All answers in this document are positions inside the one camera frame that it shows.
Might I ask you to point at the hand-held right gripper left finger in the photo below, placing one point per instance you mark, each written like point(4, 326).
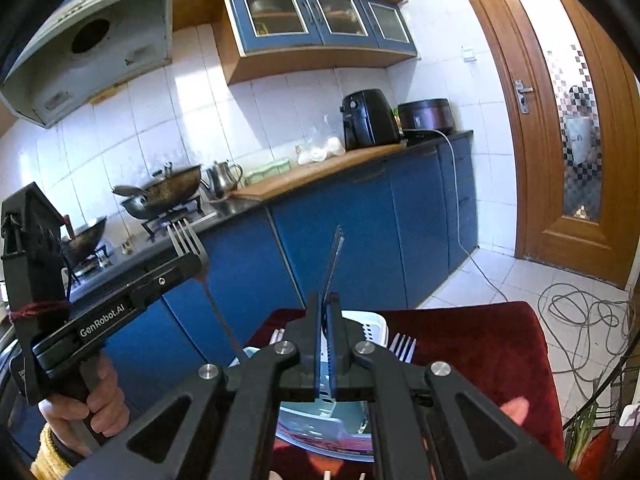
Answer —
point(322, 350)

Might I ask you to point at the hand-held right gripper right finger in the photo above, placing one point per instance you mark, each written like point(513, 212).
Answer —
point(336, 350)

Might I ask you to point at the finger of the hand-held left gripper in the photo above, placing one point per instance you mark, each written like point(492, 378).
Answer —
point(170, 275)

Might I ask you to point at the steel fork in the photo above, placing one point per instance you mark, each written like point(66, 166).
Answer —
point(400, 347)
point(187, 245)

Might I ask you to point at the light blue utensil box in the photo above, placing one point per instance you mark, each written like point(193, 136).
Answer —
point(370, 325)

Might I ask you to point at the steel table knife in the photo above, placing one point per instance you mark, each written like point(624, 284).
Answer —
point(334, 265)

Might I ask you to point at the person's left forearm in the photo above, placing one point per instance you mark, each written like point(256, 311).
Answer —
point(50, 460)

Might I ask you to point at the person's left hand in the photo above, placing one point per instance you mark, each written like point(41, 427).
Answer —
point(115, 400)

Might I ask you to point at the gas stove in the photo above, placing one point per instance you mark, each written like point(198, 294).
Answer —
point(165, 222)

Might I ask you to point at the small black wok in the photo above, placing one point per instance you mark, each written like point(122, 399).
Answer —
point(87, 237)

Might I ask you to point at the large black wok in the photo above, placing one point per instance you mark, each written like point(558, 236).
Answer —
point(170, 187)

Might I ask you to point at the steel kettle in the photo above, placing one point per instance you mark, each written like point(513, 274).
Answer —
point(222, 180)

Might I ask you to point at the blue kitchen base cabinets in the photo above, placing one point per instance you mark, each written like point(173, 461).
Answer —
point(340, 240)

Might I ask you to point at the red floral blanket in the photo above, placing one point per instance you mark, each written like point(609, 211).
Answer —
point(475, 340)

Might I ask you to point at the pale green plastic container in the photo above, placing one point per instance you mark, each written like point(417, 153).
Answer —
point(267, 172)

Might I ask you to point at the clear plastic bag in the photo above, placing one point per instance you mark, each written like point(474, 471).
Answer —
point(320, 150)

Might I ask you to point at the grey range hood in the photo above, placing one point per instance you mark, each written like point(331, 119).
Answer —
point(115, 70)

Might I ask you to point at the black air fryer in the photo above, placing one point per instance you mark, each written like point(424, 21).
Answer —
point(370, 120)

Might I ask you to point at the dark rice cooker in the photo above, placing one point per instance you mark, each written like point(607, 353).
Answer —
point(425, 115)

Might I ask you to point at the wooden door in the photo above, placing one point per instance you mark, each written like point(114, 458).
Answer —
point(530, 185)

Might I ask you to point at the green onions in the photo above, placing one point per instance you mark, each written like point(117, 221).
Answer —
point(582, 435)

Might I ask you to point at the blue wall cabinet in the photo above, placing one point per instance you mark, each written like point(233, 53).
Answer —
point(280, 15)

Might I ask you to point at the white light switch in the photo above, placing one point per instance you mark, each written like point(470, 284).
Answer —
point(468, 55)

